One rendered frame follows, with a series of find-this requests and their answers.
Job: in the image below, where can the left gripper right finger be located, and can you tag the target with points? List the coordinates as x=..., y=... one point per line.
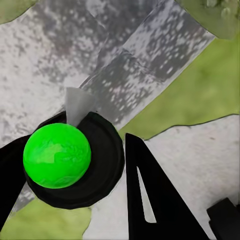
x=174, y=219

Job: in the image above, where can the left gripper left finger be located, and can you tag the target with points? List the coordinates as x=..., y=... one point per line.
x=12, y=176

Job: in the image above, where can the pot plant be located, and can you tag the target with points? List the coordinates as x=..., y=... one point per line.
x=219, y=17

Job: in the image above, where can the insectifuge atomizer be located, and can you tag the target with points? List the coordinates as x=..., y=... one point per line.
x=75, y=158

